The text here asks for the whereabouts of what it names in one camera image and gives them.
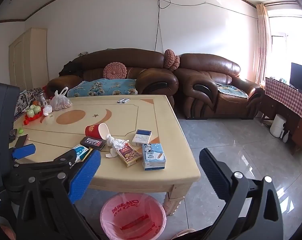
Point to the red paper cup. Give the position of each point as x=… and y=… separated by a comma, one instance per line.
x=93, y=130

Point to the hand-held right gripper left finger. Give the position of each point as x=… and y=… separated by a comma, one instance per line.
x=84, y=175

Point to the white round appliance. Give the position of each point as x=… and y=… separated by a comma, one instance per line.
x=277, y=126

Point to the blue and white medicine box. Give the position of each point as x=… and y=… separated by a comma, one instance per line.
x=141, y=137

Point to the glass jar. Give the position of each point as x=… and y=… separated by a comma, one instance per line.
x=42, y=97

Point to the red fruit tray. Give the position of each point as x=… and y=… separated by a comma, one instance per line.
x=32, y=118

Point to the black monitor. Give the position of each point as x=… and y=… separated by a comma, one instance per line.
x=301, y=78

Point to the cream wardrobe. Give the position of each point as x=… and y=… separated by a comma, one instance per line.
x=28, y=60

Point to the beige wooden coffee table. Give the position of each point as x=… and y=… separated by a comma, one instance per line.
x=151, y=180

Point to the red-brown printed box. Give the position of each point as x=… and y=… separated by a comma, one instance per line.
x=128, y=154

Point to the blue floral armchair cover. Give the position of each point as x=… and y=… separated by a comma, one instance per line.
x=232, y=90

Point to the brown leather armchair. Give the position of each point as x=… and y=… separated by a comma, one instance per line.
x=198, y=97

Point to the black clothing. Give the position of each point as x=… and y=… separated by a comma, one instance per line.
x=69, y=68

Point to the red checkered tablecloth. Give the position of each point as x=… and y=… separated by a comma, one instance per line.
x=286, y=97

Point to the black box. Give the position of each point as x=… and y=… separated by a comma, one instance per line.
x=92, y=143

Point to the small white plastic bag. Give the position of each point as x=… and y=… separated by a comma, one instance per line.
x=47, y=110

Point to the window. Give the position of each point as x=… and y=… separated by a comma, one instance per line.
x=288, y=40

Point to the blue and white packet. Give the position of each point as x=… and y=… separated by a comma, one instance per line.
x=81, y=151

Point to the light blue carton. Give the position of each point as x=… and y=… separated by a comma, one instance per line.
x=153, y=156

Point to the white bottle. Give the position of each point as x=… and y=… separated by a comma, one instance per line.
x=285, y=137

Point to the white paper scrap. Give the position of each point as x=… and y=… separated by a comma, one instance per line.
x=111, y=153

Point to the blue floral sofa cover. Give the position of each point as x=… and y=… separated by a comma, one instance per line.
x=101, y=87

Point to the white tissue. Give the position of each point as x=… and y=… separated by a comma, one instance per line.
x=117, y=143

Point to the wooden cabinet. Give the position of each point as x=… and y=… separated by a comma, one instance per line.
x=298, y=132

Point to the beige curtain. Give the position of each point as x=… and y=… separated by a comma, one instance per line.
x=263, y=45

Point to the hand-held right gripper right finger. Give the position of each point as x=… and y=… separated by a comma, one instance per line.
x=213, y=177

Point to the pink-lined waste bin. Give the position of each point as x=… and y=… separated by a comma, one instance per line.
x=133, y=217

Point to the patterned black and white cloth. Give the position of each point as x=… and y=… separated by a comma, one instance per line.
x=24, y=100

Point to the clear plastic bag of nuts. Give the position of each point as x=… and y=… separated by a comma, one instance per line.
x=61, y=102

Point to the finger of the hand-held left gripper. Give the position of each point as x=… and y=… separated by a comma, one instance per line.
x=23, y=151
x=64, y=159

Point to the pink round cushion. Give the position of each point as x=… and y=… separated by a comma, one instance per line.
x=114, y=70
x=171, y=59

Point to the brown leather sofa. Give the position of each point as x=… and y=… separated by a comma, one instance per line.
x=146, y=80

